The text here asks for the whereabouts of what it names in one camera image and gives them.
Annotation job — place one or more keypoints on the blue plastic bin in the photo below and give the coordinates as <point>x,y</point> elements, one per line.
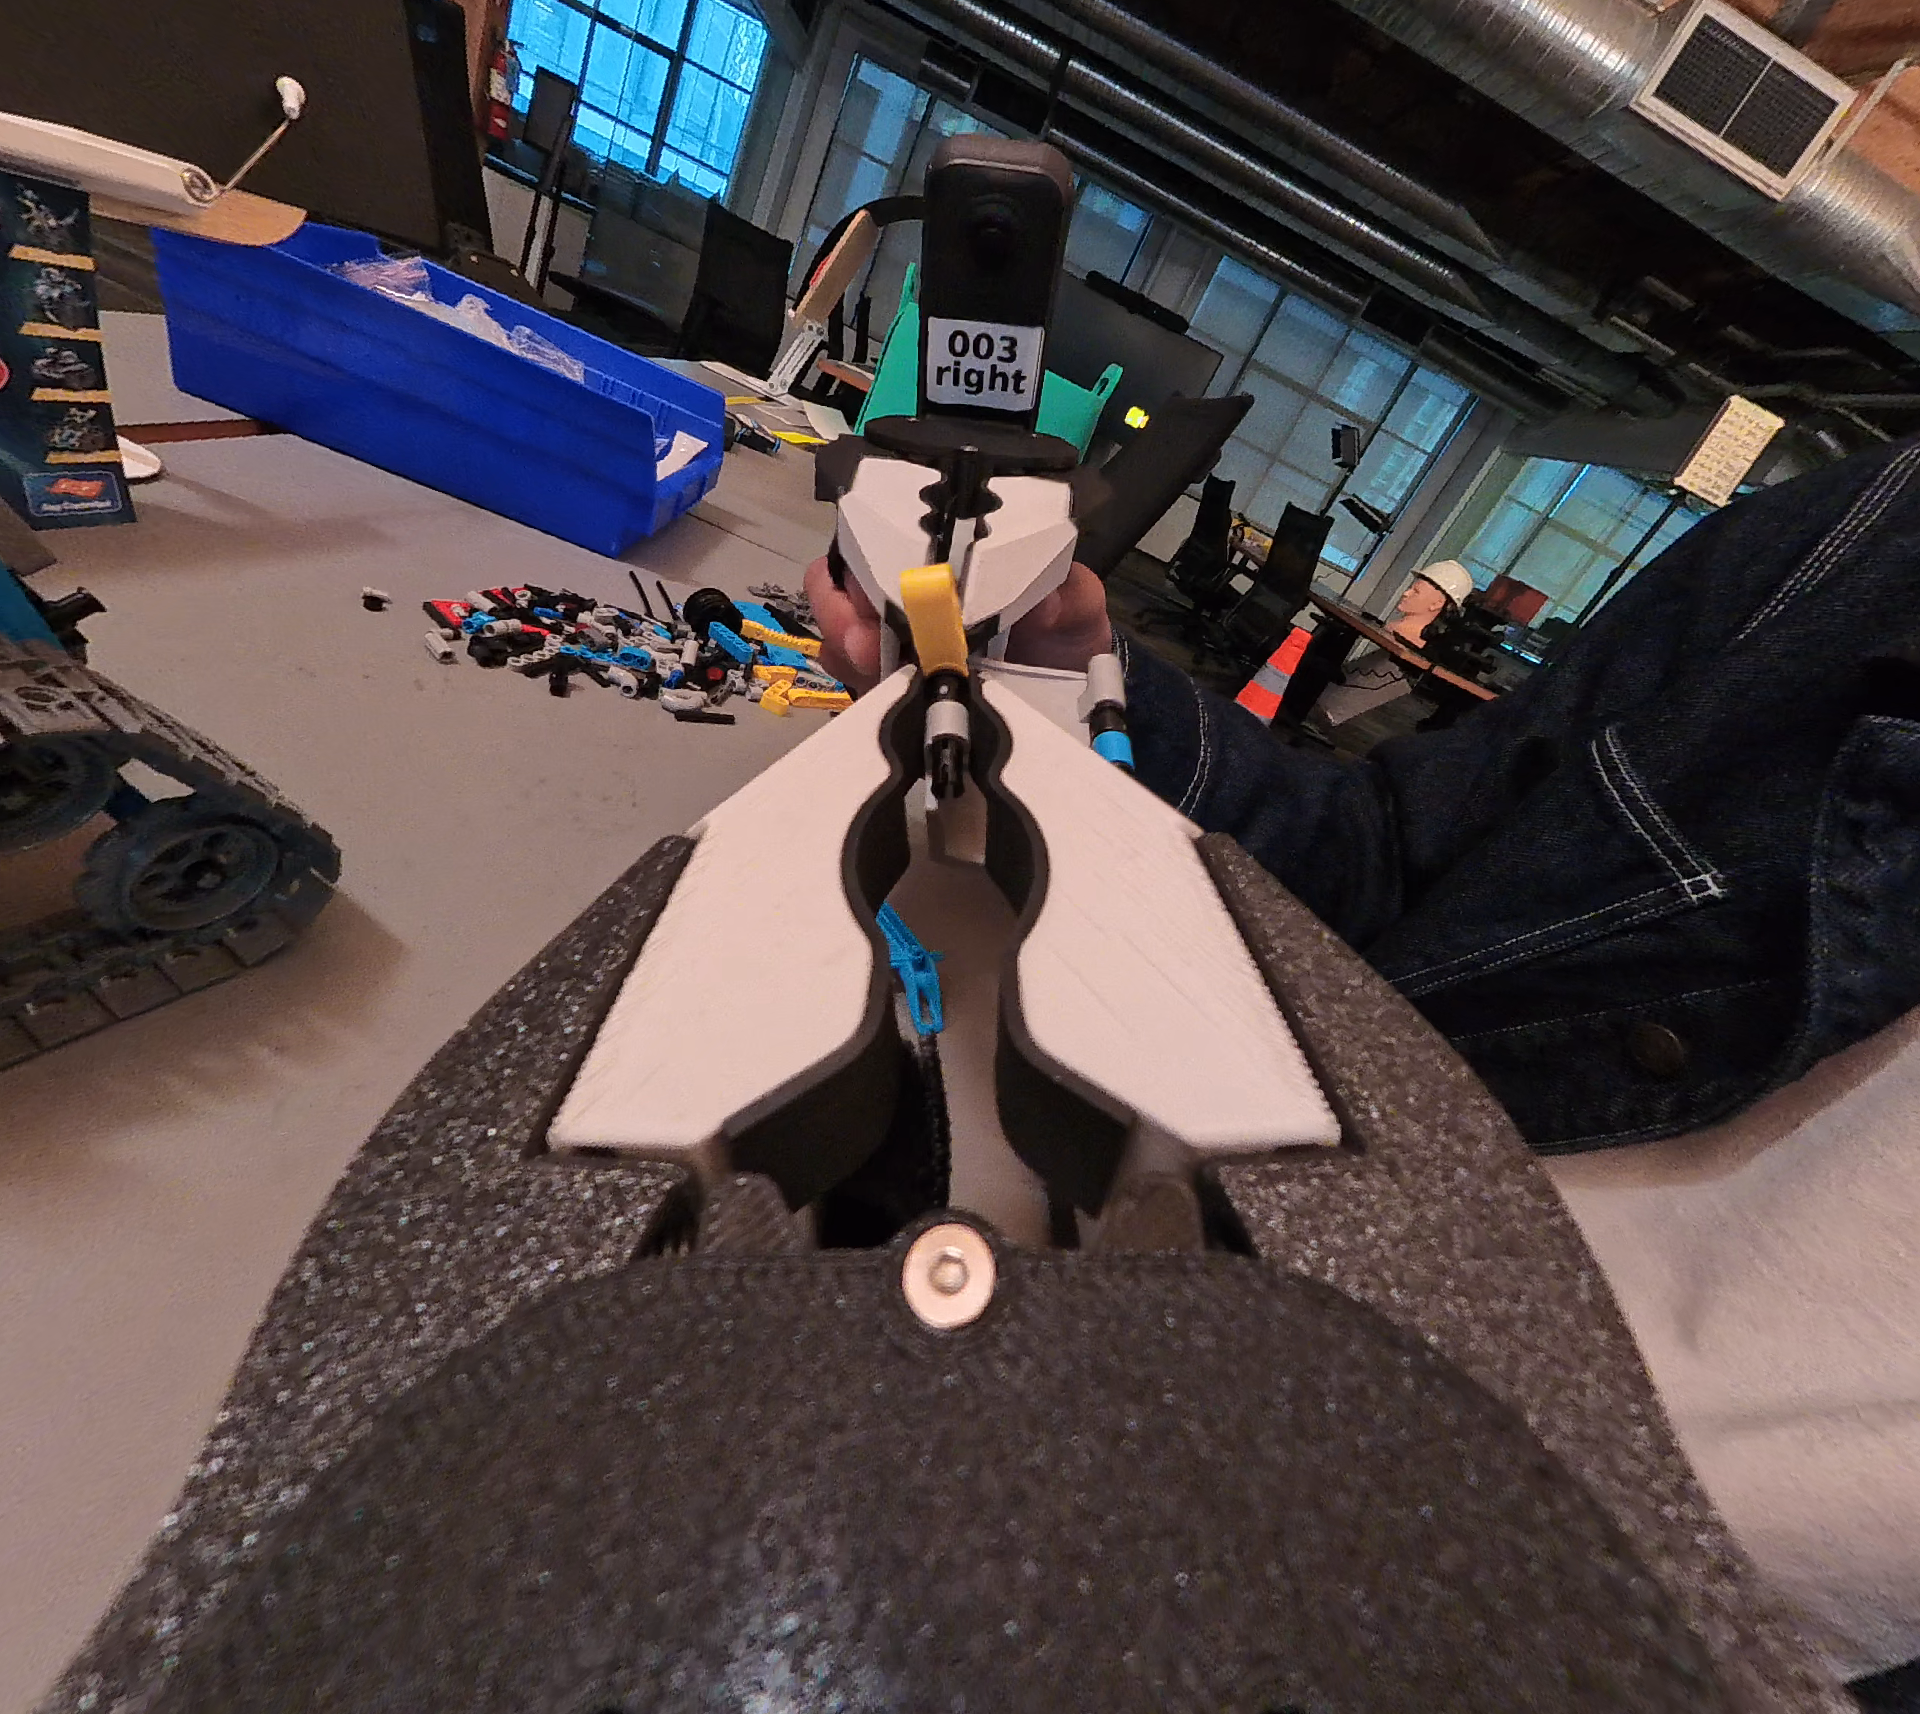
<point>421,395</point>

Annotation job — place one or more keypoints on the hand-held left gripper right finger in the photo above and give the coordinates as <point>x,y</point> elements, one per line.
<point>1186,981</point>

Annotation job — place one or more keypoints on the blue tracked toy robot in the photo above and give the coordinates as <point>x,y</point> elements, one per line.
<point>136,844</point>

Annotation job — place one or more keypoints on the clear plastic bags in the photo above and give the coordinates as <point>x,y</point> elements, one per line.
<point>465,320</point>

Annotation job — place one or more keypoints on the small robot kit box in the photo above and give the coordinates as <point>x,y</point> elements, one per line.
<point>55,349</point>

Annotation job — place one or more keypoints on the orange traffic cone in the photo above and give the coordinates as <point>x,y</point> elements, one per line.
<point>1284,679</point>

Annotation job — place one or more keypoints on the paned window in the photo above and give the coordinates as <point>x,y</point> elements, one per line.
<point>646,50</point>

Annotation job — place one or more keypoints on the yellow black small part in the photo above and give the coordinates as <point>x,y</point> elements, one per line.
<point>937,634</point>

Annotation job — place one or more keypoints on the ceiling air vent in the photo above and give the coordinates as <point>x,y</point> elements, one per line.
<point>1747,94</point>

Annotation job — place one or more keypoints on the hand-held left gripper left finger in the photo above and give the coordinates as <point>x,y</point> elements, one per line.
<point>722,981</point>

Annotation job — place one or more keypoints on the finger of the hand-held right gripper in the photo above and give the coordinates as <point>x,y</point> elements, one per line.
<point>889,531</point>
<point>1026,559</point>

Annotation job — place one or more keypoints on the teal plastic tub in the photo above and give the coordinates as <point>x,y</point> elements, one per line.
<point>1126,380</point>

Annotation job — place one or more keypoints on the person's right forearm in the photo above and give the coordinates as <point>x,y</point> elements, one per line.
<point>1502,816</point>

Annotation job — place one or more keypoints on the person's right hand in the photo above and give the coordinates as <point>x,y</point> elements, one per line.
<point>853,640</point>

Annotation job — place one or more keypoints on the pile of small building pieces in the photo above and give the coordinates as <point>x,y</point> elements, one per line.
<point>616,645</point>

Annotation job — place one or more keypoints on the person's white shirt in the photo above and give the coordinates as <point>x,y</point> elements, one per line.
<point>1757,1354</point>

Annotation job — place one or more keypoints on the small blue pin piece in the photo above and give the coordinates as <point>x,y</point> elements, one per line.
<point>912,971</point>

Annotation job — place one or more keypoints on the grey desk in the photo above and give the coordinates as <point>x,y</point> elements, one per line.
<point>392,949</point>

